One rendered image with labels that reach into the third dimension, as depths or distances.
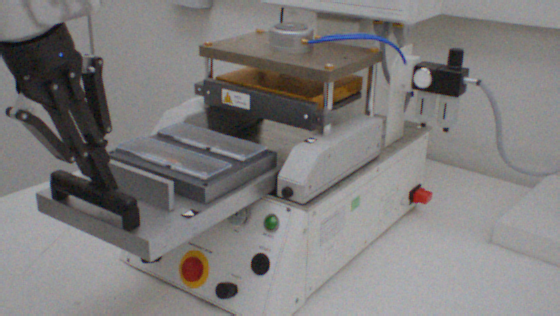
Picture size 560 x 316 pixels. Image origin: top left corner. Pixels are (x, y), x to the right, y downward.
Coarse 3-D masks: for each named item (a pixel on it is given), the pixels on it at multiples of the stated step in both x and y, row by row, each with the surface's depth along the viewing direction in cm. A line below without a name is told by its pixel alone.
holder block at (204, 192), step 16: (176, 144) 98; (128, 160) 92; (224, 160) 93; (256, 160) 93; (272, 160) 96; (160, 176) 89; (176, 176) 87; (224, 176) 88; (240, 176) 90; (256, 176) 93; (176, 192) 88; (192, 192) 86; (208, 192) 85; (224, 192) 88
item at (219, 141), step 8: (168, 128) 102; (176, 128) 102; (184, 128) 103; (192, 128) 103; (200, 128) 103; (176, 136) 99; (184, 136) 99; (192, 136) 99; (200, 136) 99; (208, 136) 99; (216, 136) 99; (224, 136) 100; (208, 144) 96; (216, 144) 96; (224, 144) 96; (232, 144) 96; (240, 144) 96; (248, 144) 97; (256, 144) 96; (232, 152) 93; (240, 152) 94; (248, 152) 94; (256, 152) 94
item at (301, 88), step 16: (224, 80) 111; (240, 80) 110; (256, 80) 110; (272, 80) 110; (288, 80) 110; (304, 80) 110; (336, 80) 111; (352, 80) 111; (304, 96) 102; (320, 96) 103; (336, 96) 107; (352, 96) 112
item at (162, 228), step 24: (120, 168) 86; (48, 192) 88; (144, 192) 85; (168, 192) 82; (240, 192) 89; (264, 192) 94; (72, 216) 84; (96, 216) 82; (120, 216) 82; (144, 216) 82; (168, 216) 82; (192, 216) 82; (216, 216) 86; (120, 240) 79; (144, 240) 76; (168, 240) 79
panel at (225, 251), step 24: (264, 216) 97; (288, 216) 95; (192, 240) 104; (216, 240) 102; (240, 240) 99; (264, 240) 97; (144, 264) 109; (168, 264) 106; (216, 264) 101; (240, 264) 99; (192, 288) 103; (240, 288) 98; (264, 288) 96; (240, 312) 98; (264, 312) 95
